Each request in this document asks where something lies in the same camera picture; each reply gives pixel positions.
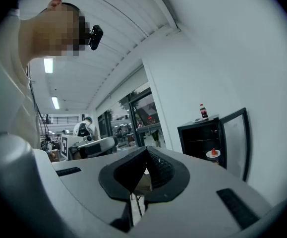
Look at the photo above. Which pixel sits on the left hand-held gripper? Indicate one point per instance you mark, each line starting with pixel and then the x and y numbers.
pixel 65 145

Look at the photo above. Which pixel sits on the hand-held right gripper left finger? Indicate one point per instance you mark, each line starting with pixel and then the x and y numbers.
pixel 88 182

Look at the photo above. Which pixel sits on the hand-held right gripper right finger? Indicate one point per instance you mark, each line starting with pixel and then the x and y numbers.
pixel 202 195

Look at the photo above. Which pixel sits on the black mini fridge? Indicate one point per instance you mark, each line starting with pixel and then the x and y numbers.
pixel 197 137

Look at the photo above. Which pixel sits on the white round plate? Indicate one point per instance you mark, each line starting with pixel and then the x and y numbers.
pixel 209 155
pixel 194 120

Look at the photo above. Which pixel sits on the red watermelon slice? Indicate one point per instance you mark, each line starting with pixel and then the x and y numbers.
pixel 214 152

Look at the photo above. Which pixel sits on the black balcony railing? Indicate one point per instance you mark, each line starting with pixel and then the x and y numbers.
pixel 61 120

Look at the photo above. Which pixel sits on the black framed window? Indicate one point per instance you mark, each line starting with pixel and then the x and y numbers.
pixel 143 108

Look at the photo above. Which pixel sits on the ceiling strip light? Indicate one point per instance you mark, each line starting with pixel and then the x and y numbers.
pixel 55 103
pixel 48 65

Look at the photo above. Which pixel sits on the cola bottle red cap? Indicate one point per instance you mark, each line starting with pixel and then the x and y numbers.
pixel 204 113

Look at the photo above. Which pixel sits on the person's beige shirt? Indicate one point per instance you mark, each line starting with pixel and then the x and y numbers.
pixel 4 83

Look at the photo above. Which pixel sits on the person's head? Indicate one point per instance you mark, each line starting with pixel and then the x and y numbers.
pixel 54 28

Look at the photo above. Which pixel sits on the black head camera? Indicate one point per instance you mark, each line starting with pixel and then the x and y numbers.
pixel 95 37

